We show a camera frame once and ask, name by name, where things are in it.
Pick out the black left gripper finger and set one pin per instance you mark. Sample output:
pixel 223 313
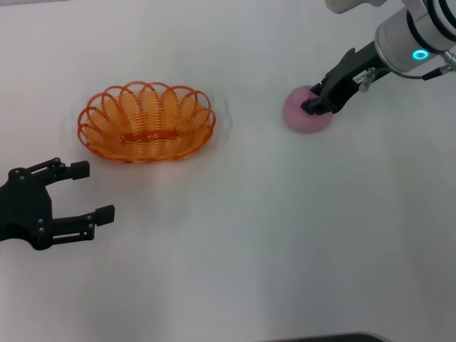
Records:
pixel 80 169
pixel 105 215

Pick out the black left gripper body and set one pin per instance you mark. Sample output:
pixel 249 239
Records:
pixel 25 206

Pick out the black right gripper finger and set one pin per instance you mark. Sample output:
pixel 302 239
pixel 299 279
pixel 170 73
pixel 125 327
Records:
pixel 315 107
pixel 316 89

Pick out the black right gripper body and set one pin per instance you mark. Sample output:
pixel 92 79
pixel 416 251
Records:
pixel 349 76

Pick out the pink peach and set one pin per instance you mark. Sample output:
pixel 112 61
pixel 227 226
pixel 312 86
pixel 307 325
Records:
pixel 301 121

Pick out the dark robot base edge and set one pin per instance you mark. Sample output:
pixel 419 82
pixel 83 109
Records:
pixel 331 337

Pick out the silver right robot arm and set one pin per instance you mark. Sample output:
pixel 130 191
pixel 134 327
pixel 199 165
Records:
pixel 409 39

